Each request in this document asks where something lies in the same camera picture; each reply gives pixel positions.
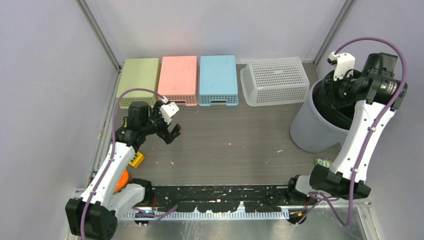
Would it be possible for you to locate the yellow grid toy block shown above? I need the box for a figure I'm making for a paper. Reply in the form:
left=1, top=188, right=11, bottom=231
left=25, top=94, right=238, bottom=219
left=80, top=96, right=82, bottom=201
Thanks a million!
left=129, top=151, right=145, bottom=168

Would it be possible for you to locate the pale green perforated basket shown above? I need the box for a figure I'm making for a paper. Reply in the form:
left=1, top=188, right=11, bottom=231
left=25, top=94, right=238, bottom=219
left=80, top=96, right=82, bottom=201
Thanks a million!
left=116, top=58, right=161, bottom=109

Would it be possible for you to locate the light blue basket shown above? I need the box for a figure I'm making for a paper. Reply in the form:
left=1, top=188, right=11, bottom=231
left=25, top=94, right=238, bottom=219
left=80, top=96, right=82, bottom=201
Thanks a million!
left=198, top=55, right=239, bottom=107

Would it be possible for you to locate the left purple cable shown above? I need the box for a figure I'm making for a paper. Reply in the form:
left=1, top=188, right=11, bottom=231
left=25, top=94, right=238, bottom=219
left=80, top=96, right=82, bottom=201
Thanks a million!
left=80, top=88, right=180, bottom=240

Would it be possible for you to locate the orange curved toy piece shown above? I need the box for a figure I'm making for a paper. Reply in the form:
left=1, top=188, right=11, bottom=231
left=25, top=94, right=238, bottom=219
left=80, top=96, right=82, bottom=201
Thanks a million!
left=114, top=169, right=130, bottom=193

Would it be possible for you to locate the black grey round bin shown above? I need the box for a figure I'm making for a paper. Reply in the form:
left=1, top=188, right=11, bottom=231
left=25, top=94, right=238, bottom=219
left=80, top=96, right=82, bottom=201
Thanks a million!
left=312, top=70, right=355, bottom=130

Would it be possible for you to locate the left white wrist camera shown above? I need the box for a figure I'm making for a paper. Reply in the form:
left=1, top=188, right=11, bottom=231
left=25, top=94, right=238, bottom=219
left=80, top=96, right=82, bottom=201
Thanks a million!
left=159, top=101, right=180, bottom=125

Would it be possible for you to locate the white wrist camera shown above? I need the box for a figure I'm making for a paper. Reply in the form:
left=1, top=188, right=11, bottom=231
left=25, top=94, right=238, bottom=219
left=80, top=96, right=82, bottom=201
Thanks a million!
left=159, top=101, right=180, bottom=125
left=327, top=52, right=356, bottom=82

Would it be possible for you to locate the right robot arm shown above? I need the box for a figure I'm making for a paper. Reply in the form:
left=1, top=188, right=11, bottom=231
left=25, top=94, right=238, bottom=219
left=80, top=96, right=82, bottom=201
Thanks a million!
left=285, top=52, right=407, bottom=205

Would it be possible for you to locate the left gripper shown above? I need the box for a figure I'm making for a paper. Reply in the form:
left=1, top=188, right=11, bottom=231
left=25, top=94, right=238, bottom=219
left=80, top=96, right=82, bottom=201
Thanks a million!
left=142, top=101, right=180, bottom=144

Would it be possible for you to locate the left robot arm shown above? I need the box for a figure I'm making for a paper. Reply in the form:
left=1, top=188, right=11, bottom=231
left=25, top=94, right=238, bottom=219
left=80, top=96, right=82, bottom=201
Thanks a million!
left=65, top=100, right=181, bottom=240

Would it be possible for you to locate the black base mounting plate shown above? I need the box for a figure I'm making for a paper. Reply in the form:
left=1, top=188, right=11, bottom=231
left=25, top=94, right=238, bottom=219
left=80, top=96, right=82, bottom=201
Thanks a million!
left=135, top=185, right=316, bottom=213

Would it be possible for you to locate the grey basket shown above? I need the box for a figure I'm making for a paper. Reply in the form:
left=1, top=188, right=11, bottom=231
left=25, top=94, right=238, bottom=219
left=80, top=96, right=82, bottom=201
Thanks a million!
left=240, top=56, right=310, bottom=107

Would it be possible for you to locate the green owl toy block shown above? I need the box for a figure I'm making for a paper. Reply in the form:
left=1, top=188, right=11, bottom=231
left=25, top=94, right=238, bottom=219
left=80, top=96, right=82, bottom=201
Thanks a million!
left=314, top=158, right=333, bottom=168

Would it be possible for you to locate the pink perforated basket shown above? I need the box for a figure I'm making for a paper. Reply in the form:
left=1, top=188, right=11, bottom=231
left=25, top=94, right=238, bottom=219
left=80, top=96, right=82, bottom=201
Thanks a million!
left=157, top=55, right=198, bottom=107

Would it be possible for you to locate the slotted cable duct rail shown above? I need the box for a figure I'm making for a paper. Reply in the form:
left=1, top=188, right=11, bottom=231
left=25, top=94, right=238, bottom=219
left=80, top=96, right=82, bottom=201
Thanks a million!
left=119, top=208, right=299, bottom=221

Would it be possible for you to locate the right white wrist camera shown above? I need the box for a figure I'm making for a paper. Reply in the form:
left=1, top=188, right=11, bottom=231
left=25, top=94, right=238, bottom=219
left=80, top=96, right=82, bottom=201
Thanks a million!
left=327, top=52, right=356, bottom=82

